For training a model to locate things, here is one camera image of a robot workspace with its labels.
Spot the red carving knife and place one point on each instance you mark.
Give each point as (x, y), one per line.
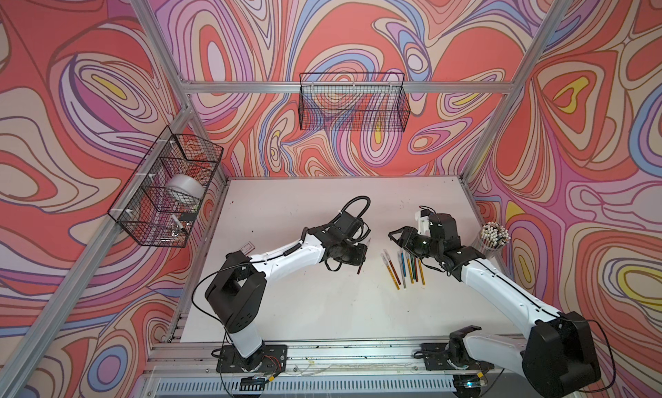
(363, 249)
(393, 266)

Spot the left black wire basket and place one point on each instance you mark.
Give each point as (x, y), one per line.
(145, 210)

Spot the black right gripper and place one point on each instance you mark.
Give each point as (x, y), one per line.
(407, 236)

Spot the blue carving knife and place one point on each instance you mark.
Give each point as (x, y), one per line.
(403, 268)

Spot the back black wire basket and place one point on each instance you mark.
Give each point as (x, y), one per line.
(353, 101)

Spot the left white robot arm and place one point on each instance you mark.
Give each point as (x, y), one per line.
(237, 289)

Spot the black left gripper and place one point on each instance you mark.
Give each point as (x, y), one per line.
(360, 257)

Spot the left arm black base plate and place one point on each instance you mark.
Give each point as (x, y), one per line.
(268, 359)

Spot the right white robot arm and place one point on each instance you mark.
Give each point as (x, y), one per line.
(558, 354)

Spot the green carving knife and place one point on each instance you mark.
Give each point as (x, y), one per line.
(413, 262)

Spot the aluminium frame corner post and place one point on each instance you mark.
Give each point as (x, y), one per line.
(188, 116)

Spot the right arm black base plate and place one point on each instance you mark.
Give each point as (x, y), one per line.
(445, 356)

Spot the silver tape roll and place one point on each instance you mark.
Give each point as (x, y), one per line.
(185, 189)

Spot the black wire basket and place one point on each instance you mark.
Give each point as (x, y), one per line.
(145, 210)
(353, 101)

